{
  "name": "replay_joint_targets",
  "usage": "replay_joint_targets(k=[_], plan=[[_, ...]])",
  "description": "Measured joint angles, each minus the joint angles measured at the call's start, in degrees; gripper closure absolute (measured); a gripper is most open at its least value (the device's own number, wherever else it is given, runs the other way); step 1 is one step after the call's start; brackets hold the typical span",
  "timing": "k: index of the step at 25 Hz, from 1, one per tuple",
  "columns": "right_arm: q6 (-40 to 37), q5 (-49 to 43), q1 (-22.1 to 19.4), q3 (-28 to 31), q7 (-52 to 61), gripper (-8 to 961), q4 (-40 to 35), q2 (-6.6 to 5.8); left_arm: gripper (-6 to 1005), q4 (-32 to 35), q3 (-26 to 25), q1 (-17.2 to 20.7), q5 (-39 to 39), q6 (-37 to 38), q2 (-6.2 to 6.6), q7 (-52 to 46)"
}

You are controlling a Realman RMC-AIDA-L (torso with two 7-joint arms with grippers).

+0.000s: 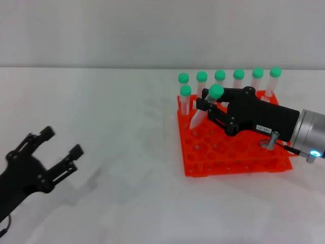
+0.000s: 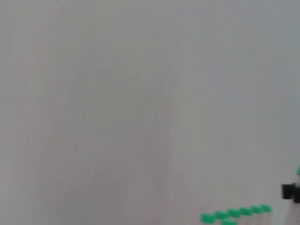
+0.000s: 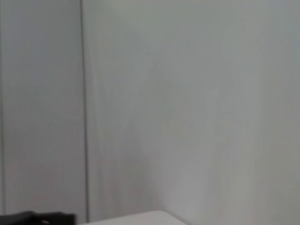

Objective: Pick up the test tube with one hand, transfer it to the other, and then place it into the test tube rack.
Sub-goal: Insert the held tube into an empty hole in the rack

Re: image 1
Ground green-capped clear test tube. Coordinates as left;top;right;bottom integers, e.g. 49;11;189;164
189;83;225;130
233;69;245;89
264;67;282;99
214;69;226;87
178;72;190;88
179;85;192;128
251;68;264;90
196;71;208;99

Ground orange test tube rack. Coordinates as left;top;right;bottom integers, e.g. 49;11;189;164
176;93;293;178

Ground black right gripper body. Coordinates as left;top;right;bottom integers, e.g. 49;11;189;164
224;86;301;143

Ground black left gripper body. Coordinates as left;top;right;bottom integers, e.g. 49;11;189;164
0;150;55;222

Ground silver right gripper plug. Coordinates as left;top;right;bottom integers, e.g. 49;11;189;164
258;130;280;150

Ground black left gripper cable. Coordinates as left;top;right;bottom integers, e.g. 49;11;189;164
0;214;13;237

